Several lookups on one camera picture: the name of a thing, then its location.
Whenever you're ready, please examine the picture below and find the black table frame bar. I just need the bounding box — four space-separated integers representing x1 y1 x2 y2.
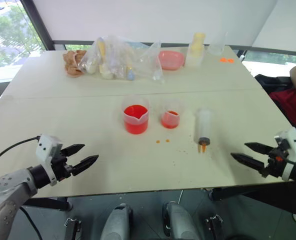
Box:
208 180 296 216
22 196 73 211

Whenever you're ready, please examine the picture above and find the grey rounded robot leg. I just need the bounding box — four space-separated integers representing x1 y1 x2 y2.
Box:
162 200 202 240
99 203 133 240

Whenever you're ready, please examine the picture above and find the small beaker with red liquid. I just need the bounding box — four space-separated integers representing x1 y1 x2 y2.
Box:
159 98 184 130

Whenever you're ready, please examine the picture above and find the cream lidded clear bottle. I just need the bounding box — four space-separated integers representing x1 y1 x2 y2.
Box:
184 32 207 68

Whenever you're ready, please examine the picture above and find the empty clear measuring cup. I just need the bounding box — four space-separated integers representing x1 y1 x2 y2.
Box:
207 31 229 56

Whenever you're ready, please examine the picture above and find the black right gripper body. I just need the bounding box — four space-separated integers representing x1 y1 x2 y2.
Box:
261 145 289 179

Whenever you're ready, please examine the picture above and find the black chair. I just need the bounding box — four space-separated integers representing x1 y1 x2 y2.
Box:
253 73 294 97

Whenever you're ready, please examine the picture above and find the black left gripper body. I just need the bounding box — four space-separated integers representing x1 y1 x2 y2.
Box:
51 147 75 182

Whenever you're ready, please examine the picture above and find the large clear bag with items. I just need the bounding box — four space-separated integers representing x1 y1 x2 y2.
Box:
77 34 139 81

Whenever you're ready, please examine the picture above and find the pink plastic bowl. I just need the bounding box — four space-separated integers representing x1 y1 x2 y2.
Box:
158 50 186 71

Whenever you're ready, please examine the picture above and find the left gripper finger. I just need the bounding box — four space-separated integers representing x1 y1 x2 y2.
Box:
71 154 100 176
60 143 86 158

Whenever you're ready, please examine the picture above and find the black window frame post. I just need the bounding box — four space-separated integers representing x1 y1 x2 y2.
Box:
20 0 56 51

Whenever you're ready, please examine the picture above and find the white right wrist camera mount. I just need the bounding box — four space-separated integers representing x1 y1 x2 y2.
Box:
273 127 296 181

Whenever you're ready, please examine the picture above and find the black metal table bracket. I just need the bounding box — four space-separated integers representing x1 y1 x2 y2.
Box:
63 217 83 240
204 213 224 240

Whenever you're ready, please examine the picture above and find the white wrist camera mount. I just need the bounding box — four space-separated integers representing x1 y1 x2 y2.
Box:
273 127 296 181
35 134 64 187

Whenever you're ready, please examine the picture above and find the large beaker with red liquid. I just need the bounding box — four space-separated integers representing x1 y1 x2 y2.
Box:
122 97 150 136

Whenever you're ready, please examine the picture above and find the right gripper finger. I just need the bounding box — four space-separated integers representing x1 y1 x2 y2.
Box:
244 142 274 156
230 152 268 174

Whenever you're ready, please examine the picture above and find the small clear plastic bag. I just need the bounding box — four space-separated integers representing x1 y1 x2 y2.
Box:
132 40 167 85

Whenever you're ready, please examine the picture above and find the brown crumpled cloth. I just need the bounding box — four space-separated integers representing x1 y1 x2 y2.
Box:
63 49 88 79

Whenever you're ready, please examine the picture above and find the clear plastic syringe black plunger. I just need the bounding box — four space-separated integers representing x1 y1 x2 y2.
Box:
193 107 213 154

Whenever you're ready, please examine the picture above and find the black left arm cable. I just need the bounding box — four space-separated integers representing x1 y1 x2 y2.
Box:
0 135 41 171

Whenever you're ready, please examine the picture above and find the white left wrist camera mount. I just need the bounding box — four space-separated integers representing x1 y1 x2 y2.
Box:
35 134 64 187

